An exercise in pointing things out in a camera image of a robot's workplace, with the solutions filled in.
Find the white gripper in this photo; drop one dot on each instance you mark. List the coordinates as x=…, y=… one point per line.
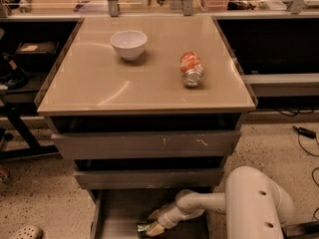
x=165, y=218

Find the green soda can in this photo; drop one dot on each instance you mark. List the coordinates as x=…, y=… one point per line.
x=143, y=228

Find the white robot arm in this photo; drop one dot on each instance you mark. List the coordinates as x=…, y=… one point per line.
x=254, y=205

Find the grey bottom drawer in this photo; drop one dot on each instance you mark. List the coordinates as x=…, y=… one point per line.
x=118, y=212

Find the grey drawer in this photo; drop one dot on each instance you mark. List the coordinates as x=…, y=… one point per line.
x=150, y=179
x=118, y=212
x=147, y=144

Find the grey middle drawer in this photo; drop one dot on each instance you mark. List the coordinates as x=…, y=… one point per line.
x=150, y=179

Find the grey top drawer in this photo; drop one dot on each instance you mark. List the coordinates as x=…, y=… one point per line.
x=147, y=144

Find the grey drawer cabinet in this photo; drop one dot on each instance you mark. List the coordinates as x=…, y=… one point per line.
x=95, y=90

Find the orange soda can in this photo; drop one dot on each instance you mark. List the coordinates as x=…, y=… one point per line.
x=191, y=69

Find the white perforated clog shoe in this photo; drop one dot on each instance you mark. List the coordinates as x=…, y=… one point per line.
x=27, y=232

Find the white bowl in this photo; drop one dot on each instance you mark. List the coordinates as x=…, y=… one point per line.
x=129, y=45

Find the black bag on shelf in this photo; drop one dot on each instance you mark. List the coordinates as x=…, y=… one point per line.
x=36, y=57

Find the black table leg frame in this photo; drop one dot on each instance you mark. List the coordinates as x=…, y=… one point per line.
x=35, y=148

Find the black power adapter with cable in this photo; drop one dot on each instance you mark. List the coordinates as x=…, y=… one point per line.
x=302, y=131

